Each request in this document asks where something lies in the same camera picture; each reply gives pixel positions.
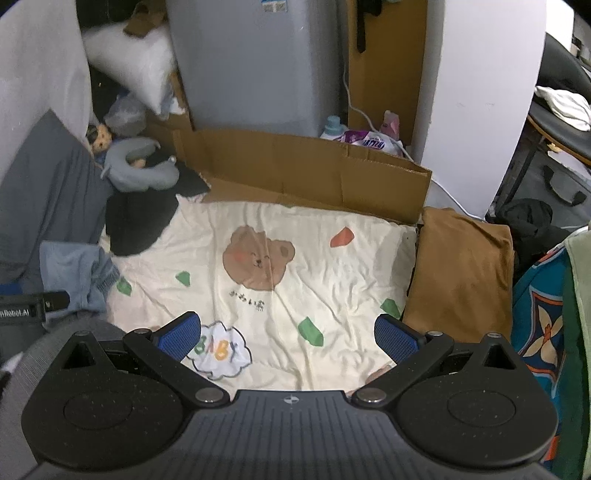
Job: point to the blue denim pants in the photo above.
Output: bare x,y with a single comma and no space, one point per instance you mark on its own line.
69,272

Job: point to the low open cardboard box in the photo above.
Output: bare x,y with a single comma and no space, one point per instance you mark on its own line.
300,170

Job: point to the light green cloth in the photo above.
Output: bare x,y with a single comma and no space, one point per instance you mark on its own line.
579,286

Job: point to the brown folded cloth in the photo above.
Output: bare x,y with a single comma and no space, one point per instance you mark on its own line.
461,277

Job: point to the pink bottle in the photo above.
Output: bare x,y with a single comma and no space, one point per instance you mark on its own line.
390,124

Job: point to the white pillow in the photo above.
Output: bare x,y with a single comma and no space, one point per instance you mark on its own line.
134,64

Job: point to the grey appliance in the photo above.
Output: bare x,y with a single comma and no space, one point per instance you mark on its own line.
254,69

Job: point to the grey neck pillow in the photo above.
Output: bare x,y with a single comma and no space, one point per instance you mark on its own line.
138,170

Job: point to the teal patterned cloth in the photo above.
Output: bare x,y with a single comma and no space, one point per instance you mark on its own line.
540,323

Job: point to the white crumpled cloth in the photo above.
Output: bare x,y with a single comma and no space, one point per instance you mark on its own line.
565,106

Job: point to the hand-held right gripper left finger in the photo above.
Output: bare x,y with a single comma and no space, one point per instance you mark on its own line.
178,334

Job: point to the cream bear print blanket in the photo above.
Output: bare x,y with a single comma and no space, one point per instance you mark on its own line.
323,277

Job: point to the small plush doll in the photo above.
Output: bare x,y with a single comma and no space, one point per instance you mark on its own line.
99,138

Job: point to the purple detergent bag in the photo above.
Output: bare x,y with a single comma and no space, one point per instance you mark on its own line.
369,141

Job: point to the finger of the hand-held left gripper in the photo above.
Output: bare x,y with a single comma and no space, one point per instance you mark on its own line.
55,302

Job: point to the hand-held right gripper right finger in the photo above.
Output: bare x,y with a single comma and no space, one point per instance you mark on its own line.
392,334

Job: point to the tall cardboard panel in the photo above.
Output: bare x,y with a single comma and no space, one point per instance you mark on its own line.
388,69

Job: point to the blue capped detergent bottle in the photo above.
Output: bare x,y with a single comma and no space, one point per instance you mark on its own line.
331,129

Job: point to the clear plastic bag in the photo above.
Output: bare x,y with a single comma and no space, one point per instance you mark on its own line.
124,115

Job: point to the black cloth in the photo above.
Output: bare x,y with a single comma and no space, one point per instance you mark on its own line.
138,221

